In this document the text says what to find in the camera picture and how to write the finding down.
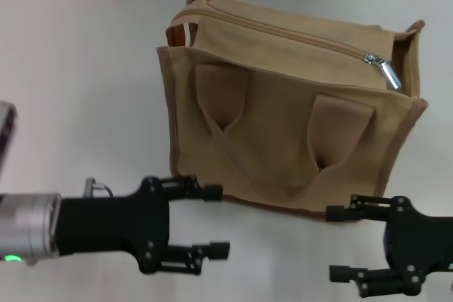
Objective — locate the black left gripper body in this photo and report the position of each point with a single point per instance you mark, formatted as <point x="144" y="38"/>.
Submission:
<point x="113" y="224"/>

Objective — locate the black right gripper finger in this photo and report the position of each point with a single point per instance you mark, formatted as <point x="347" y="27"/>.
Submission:
<point x="338" y="214"/>
<point x="339" y="273"/>

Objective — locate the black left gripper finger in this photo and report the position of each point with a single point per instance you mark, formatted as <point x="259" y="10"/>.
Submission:
<point x="217" y="250"/>
<point x="212" y="193"/>

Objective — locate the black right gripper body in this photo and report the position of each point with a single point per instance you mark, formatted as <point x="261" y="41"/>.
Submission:
<point x="421" y="245"/>

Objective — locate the khaki canvas food bag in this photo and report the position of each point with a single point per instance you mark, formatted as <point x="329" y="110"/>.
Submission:
<point x="279" y="132"/>

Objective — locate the silver metal zipper pull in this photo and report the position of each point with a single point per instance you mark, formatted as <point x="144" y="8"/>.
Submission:
<point x="389" y="74"/>

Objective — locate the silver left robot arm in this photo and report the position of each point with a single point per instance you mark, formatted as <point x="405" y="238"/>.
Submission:
<point x="28" y="224"/>

